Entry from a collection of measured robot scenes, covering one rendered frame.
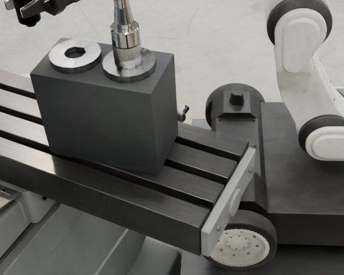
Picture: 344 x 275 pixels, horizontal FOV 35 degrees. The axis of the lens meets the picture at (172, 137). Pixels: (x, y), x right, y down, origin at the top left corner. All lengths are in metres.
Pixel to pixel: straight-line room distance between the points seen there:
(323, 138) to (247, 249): 0.35
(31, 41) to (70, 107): 2.34
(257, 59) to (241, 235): 1.66
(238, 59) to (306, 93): 1.58
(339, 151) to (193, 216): 0.64
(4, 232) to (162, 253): 0.77
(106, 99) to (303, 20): 0.51
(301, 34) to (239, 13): 2.13
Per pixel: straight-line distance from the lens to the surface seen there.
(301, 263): 1.57
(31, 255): 1.26
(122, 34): 0.88
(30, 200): 1.15
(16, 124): 1.17
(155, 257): 1.81
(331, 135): 1.45
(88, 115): 0.96
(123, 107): 0.91
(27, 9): 1.16
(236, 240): 1.46
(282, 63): 1.29
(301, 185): 1.52
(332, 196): 1.51
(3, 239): 1.17
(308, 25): 1.24
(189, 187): 0.98
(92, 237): 1.49
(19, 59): 3.16
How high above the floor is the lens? 1.67
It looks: 42 degrees down
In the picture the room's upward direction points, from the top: 4 degrees counter-clockwise
